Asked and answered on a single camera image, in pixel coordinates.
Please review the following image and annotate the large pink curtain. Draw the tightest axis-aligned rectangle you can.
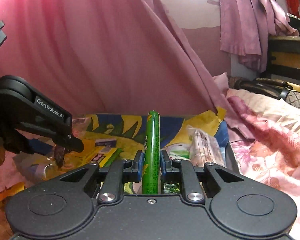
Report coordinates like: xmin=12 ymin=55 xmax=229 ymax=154
xmin=0 ymin=0 xmax=253 ymax=139

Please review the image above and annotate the pink floral bedsheet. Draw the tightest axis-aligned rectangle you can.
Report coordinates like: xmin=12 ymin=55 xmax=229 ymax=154
xmin=0 ymin=96 xmax=300 ymax=239

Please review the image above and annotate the green sausage stick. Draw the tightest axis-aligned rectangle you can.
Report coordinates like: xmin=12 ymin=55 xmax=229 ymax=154
xmin=142 ymin=111 xmax=160 ymax=195

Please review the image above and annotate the yellow item behind handbag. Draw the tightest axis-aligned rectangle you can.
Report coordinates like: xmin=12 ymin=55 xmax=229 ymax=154
xmin=287 ymin=82 xmax=300 ymax=92

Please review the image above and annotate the dark dried meat snack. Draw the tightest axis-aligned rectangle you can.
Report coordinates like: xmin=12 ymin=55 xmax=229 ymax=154
xmin=53 ymin=145 xmax=66 ymax=168

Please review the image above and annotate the yellow snack bar pack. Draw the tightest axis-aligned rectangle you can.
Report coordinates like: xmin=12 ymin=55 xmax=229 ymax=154
xmin=65 ymin=139 xmax=123 ymax=168

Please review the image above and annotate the gold foil wrapper snack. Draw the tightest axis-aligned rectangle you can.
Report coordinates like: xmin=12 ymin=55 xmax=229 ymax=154
xmin=0 ymin=181 xmax=26 ymax=208

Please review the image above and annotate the colourful cardboard tray box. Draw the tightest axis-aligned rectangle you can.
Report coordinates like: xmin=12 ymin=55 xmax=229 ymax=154
xmin=13 ymin=110 xmax=238 ymax=184

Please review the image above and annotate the dark blue snack stick pack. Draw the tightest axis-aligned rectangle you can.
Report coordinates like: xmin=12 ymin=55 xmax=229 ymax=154
xmin=95 ymin=138 xmax=117 ymax=148

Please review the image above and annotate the black wooden desk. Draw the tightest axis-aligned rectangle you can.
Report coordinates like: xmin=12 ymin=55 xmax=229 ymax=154
xmin=261 ymin=36 xmax=300 ymax=83

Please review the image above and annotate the small purple curtain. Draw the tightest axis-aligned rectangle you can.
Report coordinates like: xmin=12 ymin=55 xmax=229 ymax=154
xmin=219 ymin=0 xmax=299 ymax=73

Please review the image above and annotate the clear nut bar pack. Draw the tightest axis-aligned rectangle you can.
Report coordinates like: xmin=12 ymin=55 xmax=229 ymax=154
xmin=187 ymin=126 xmax=226 ymax=167

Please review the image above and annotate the white green seaweed snack pouch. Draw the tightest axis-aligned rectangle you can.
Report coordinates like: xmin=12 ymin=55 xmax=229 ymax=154
xmin=163 ymin=143 xmax=196 ymax=166

